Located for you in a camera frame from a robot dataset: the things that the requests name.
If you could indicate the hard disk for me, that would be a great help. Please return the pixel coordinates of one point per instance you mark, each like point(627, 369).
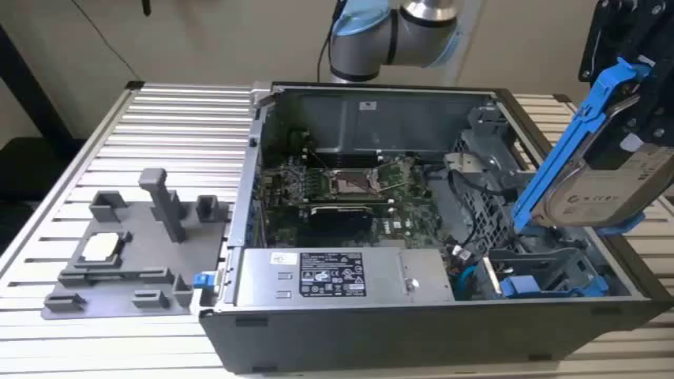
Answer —
point(604, 189)

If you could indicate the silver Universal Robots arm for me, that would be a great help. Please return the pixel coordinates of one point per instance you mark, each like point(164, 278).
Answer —
point(363, 47)

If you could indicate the gray metal disk bay cage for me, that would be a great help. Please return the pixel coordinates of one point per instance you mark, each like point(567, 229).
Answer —
point(489, 221)

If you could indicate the gray metal inner cover plate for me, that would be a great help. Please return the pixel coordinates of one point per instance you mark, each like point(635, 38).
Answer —
point(400, 126)

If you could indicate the green motherboard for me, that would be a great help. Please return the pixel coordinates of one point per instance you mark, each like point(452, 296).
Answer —
point(420, 205)

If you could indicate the blue plastic drive carrier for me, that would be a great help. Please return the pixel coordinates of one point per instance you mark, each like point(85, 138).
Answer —
point(517, 286)

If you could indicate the CPU socket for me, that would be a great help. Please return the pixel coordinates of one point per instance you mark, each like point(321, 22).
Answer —
point(349, 183)

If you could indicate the locking lever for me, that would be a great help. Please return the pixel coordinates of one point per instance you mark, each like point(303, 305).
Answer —
point(317, 160)

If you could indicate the black graphics card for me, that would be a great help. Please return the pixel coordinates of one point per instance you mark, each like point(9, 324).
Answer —
point(341, 219)

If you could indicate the black open PC case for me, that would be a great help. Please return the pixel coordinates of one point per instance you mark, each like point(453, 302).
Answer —
point(368, 339)

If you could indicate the silver power supply unit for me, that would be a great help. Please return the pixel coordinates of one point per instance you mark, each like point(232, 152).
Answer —
point(263, 288)

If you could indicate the blue case latch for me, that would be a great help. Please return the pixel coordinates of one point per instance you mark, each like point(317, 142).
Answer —
point(204, 281)

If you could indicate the gray parts rack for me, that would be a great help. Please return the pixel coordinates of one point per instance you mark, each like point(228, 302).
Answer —
point(141, 245)

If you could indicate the silver CPU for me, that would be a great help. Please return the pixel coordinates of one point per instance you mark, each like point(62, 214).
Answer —
point(100, 248)

